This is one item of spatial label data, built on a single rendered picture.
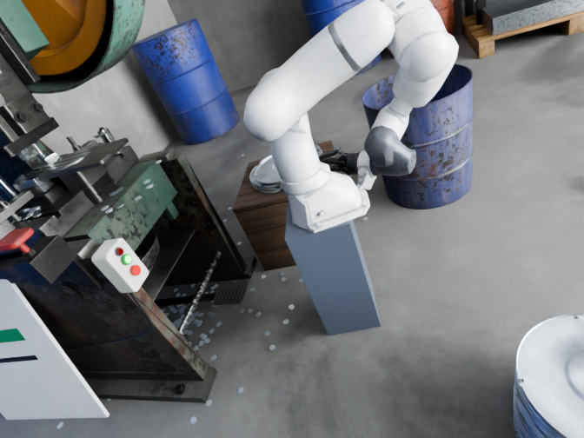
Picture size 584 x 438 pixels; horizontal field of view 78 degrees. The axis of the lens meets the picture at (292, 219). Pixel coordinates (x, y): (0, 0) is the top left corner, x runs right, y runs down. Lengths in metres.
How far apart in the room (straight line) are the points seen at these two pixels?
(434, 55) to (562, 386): 0.67
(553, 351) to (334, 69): 0.72
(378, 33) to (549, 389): 0.75
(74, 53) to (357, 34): 1.01
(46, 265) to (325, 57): 0.76
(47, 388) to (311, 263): 1.04
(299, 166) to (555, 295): 0.87
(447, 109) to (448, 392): 0.93
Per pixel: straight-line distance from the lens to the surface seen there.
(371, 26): 0.78
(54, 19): 1.55
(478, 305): 1.31
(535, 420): 0.91
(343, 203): 0.96
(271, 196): 1.39
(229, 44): 4.47
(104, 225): 1.13
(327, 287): 1.11
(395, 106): 1.17
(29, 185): 1.30
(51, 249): 1.00
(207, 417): 1.33
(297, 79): 0.80
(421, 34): 0.80
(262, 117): 0.77
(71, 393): 1.57
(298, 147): 0.89
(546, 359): 0.94
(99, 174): 1.24
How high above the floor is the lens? 1.04
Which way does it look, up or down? 34 degrees down
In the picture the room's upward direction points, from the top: 23 degrees counter-clockwise
